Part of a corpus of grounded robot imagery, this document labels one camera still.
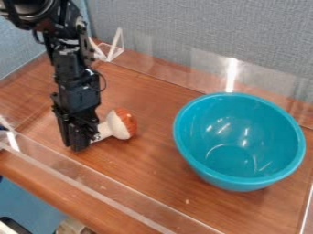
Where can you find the clear acrylic front barrier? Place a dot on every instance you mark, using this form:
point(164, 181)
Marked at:
point(85, 193)

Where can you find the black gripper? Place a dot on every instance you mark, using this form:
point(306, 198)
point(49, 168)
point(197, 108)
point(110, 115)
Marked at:
point(74, 104)

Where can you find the clear acrylic left barrier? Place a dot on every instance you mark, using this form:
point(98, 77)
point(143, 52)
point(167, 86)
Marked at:
point(25, 92)

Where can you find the clear acrylic barrier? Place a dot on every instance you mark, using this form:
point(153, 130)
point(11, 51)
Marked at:
point(25, 92)
point(213, 73)
point(85, 193)

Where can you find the white brown plush mushroom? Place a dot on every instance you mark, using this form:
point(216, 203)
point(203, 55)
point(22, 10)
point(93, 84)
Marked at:
point(118, 125)

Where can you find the clear acrylic back barrier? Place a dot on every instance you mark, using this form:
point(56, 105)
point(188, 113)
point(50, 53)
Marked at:
point(213, 73)

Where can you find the blue plastic bowl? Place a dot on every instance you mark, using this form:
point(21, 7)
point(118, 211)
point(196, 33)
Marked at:
point(240, 141)

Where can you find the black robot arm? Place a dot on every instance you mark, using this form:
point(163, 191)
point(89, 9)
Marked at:
point(60, 28)

